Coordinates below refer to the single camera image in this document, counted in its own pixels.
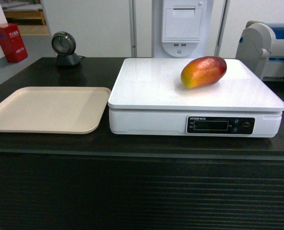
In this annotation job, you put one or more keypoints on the red fire extinguisher box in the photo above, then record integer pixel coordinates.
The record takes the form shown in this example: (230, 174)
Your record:
(11, 43)

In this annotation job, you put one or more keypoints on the black barcode scanner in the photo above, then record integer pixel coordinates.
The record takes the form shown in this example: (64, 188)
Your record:
(64, 45)

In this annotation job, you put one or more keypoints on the grey blue label printer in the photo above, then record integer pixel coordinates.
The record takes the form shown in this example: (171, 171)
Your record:
(261, 49)

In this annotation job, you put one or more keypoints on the white receipt printer kiosk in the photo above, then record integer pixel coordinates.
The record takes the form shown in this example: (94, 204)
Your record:
(180, 28)

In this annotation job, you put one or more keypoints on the beige plastic tray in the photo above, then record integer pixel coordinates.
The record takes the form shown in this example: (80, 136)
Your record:
(63, 110)

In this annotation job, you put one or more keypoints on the grey metal pole left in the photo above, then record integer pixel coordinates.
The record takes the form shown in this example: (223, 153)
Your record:
(132, 13)

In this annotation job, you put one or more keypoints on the grey metal pole right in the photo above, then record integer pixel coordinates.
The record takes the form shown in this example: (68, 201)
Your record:
(221, 27)

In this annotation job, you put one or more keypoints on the black checkout counter cabinet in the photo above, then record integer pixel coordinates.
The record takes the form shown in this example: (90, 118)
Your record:
(103, 181)

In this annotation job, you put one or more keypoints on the red yellow mango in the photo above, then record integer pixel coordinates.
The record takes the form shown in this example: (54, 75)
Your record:
(203, 71)

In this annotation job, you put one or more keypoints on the grey metal pole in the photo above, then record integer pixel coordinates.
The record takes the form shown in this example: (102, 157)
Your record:
(132, 13)
(221, 27)

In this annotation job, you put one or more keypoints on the white electronic checkout scale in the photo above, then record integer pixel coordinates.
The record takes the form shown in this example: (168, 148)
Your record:
(148, 98)

